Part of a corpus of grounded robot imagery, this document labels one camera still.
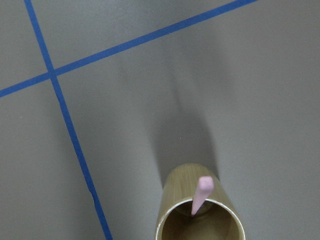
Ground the bamboo wooden cup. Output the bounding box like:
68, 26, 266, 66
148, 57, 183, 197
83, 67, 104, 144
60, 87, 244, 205
154, 163, 247, 240

